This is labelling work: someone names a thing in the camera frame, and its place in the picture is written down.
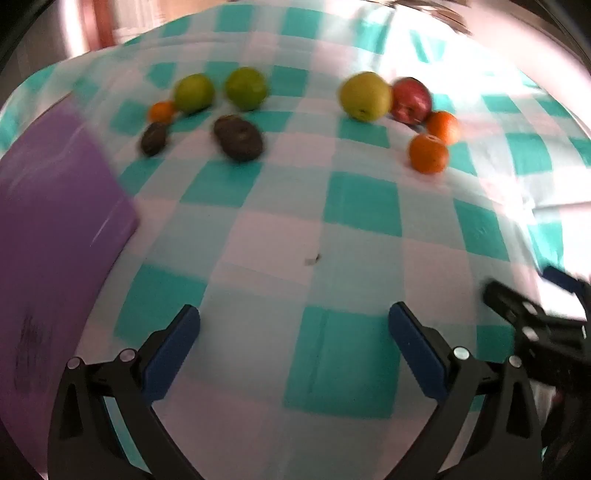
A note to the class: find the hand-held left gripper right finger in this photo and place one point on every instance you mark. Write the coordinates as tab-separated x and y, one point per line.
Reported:
418	350

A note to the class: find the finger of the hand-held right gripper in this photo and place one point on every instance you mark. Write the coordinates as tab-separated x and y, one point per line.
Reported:
561	278
505	297

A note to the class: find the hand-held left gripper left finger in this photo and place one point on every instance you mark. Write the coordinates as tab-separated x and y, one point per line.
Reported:
173	350

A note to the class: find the purple storage box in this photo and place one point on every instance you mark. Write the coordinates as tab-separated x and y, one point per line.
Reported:
51	258

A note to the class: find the red apple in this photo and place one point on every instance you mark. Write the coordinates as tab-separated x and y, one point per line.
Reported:
411	100

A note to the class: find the large dark round fruit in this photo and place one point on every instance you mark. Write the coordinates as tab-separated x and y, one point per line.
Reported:
238	137

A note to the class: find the yellow-green apple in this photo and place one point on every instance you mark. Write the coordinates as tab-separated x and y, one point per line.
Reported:
365	97

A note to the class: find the green apple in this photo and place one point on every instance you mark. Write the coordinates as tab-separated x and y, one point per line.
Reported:
194	93
246	88

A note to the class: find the teal white checked tablecloth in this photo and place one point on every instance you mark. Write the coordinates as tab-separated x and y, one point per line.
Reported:
360	207

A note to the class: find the small orange tangerine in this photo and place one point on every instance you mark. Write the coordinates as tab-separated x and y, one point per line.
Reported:
161	112

